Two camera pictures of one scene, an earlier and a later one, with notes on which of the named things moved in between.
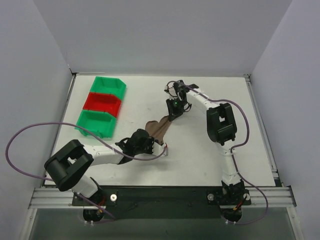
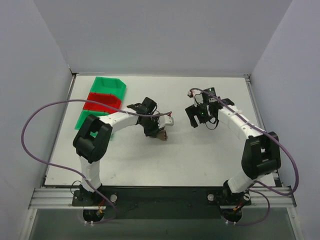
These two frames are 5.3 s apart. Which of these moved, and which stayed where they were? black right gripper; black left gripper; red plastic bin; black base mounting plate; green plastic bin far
Moved: black left gripper; black right gripper
Stayed: black base mounting plate; green plastic bin far; red plastic bin
